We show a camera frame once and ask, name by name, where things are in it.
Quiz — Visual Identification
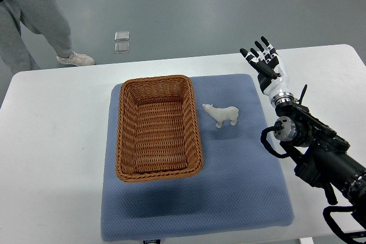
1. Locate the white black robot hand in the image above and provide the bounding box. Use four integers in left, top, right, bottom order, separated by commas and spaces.
240, 37, 295, 107

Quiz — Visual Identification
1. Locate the white toy bear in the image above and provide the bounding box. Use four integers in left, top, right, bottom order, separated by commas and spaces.
202, 104, 239, 129

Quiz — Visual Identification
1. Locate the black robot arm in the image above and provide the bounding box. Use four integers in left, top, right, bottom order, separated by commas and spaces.
260, 92, 365, 243

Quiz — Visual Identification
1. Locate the brown wicker basket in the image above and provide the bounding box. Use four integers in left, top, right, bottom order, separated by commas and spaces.
116, 75, 204, 183

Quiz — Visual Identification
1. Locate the blue quilted mat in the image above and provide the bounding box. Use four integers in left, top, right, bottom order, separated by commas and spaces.
101, 74, 294, 242

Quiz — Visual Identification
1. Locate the upper metal floor plate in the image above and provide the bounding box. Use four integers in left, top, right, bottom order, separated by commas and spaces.
114, 31, 129, 41

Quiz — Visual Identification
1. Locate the white sneaker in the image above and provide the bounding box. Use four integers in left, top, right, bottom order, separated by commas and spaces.
56, 52, 96, 66

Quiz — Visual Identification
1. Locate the person in grey trousers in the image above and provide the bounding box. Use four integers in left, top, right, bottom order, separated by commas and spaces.
0, 0, 73, 74

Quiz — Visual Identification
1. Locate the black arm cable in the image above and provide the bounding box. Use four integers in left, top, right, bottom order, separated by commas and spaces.
260, 126, 291, 159

